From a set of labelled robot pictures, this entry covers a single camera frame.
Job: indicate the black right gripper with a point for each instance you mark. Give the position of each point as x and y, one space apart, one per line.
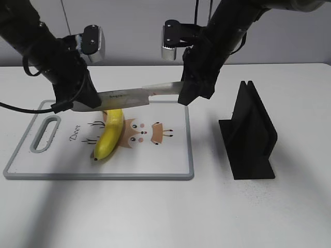
210 46

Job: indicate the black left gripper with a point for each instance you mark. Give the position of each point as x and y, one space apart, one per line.
67 71

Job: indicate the steel kitchen knife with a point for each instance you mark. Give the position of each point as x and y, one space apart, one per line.
126 98

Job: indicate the yellow plastic banana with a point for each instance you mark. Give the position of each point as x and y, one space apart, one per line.
114 122

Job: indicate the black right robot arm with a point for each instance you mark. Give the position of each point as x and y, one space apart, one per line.
240 15

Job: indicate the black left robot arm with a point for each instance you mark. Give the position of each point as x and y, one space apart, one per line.
22 28

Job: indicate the white grey-rimmed cutting board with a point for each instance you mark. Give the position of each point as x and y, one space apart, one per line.
155 144

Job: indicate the black knife stand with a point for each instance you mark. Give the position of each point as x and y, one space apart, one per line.
249 136

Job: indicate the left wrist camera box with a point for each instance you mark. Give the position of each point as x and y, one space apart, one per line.
91 43

